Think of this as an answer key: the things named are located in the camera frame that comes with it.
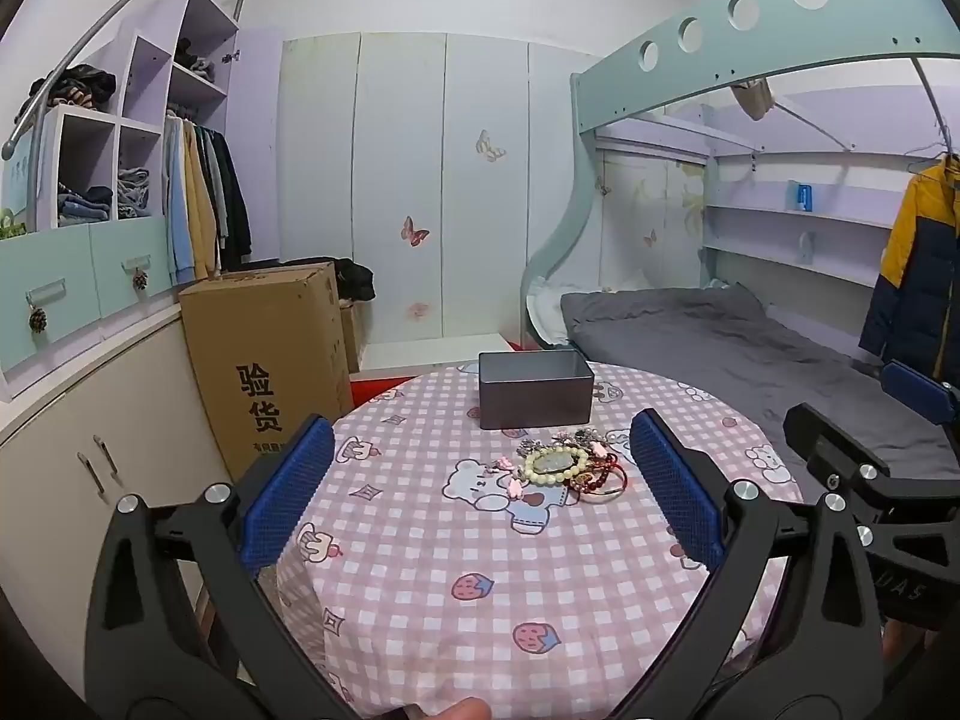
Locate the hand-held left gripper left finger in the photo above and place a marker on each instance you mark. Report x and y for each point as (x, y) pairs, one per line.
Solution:
(289, 495)

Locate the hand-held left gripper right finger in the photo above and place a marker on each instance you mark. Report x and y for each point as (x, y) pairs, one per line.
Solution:
(675, 495)

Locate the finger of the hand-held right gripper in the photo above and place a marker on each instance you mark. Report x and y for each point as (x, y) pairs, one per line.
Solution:
(915, 390)
(832, 450)

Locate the red bangles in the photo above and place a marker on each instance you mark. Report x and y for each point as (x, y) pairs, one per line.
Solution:
(616, 478)

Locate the grey metal tin box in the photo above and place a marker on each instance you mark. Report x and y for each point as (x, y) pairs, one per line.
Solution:
(536, 401)

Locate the person's left hand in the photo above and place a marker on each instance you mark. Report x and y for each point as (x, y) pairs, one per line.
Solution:
(450, 709)

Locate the yellow navy jacket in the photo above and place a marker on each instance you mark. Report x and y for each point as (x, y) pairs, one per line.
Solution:
(915, 262)

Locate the large cardboard box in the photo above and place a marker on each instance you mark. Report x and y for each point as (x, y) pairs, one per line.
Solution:
(255, 345)

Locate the grey blanket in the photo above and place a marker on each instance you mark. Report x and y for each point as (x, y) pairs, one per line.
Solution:
(712, 345)

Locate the pink checked tablecloth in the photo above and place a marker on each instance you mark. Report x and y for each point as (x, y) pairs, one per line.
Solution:
(450, 525)

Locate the small cardboard box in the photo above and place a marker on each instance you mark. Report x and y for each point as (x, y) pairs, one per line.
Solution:
(351, 337)

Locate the small white object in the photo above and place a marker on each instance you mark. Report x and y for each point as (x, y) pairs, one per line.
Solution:
(806, 246)

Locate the white low cabinet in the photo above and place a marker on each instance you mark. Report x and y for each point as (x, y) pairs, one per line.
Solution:
(112, 405)

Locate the white board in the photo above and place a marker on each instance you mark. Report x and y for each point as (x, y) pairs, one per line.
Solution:
(427, 351)

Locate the white pillow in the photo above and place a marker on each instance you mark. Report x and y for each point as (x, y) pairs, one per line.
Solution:
(541, 315)

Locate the faded pink butterfly sticker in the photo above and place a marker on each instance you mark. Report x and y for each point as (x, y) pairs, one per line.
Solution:
(417, 310)

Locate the small blue box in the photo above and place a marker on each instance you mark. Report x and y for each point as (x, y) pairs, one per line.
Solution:
(799, 196)

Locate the black bag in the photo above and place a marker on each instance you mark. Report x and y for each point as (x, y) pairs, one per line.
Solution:
(354, 279)

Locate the metal clothes hanger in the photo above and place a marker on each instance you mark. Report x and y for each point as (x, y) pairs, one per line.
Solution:
(930, 157)

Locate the small pink butterfly sticker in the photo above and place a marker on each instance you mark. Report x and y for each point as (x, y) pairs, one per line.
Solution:
(649, 238)

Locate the pine cone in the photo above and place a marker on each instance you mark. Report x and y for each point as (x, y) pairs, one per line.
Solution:
(38, 320)
(140, 280)

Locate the black hanging coat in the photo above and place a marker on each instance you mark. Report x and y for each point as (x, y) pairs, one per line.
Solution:
(234, 210)

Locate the teal drawer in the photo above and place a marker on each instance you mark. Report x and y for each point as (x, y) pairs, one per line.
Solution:
(45, 277)
(127, 244)

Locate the yellow hanging garment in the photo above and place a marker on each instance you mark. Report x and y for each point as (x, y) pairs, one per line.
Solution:
(199, 210)

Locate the light blue hanging garment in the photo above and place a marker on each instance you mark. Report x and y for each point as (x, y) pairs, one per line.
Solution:
(177, 210)

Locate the beige cloth pouch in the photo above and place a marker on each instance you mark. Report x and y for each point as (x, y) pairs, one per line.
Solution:
(752, 99)

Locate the folded jeans pile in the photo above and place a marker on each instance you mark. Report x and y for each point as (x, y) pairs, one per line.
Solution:
(133, 193)

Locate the lavender door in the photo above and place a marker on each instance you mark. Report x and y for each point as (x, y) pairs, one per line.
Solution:
(255, 150)

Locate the blue folded clothes pile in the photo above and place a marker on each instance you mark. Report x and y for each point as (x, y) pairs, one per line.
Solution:
(84, 204)

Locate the cream butterfly sticker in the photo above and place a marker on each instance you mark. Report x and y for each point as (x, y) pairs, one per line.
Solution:
(489, 146)

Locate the grey folded clothes pile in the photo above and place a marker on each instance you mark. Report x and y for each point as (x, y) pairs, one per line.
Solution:
(193, 60)

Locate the dark folded clothes pile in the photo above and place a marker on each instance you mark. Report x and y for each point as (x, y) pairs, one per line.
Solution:
(75, 86)

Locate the lavender shelf unit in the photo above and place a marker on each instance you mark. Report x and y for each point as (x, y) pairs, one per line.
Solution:
(202, 22)

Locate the metal railing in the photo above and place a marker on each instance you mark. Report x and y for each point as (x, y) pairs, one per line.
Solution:
(82, 45)

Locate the lavender wall shelves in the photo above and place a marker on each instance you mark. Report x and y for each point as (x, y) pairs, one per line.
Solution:
(757, 219)

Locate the teal bunk bed frame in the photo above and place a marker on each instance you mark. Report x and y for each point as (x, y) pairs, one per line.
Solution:
(716, 52)

